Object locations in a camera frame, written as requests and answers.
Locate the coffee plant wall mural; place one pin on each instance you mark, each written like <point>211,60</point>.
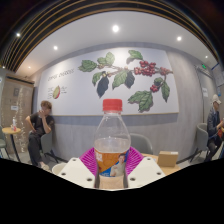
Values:
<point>76,96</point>

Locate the grey upholstered chair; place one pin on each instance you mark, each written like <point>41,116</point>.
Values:
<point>141,143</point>
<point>201,138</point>
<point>47,143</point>

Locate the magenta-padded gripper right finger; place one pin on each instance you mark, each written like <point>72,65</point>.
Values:
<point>141,168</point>

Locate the white paper notice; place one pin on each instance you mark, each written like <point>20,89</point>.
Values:
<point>205,92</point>

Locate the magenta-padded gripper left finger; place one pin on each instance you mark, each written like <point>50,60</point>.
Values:
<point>80,170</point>

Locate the round recessed ceiling lights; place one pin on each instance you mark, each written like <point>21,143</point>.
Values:
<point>115,28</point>

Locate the white wall notice board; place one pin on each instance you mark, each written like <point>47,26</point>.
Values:
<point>218,75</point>

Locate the small cardboard box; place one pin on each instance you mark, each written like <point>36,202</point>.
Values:
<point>167,158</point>

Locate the green exit sign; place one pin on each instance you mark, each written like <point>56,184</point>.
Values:
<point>204,66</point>

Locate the person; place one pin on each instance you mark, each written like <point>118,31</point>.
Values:
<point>214,126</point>
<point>40,128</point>

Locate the clear red-capped drink bottle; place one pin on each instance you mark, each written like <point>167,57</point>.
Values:
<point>111,150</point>

